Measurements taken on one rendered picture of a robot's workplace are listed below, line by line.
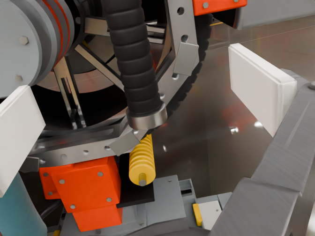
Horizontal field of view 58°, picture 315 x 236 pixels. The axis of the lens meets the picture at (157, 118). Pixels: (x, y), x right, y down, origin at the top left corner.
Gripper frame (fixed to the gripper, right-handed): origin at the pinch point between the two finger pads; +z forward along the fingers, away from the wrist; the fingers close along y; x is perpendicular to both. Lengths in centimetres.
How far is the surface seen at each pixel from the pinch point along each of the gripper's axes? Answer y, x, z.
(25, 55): -12.9, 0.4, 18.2
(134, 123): -1.5, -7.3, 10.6
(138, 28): 0.9, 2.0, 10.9
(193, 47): 9.1, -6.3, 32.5
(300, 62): 126, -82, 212
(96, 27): -7.9, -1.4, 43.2
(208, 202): 13, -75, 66
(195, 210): 6, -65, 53
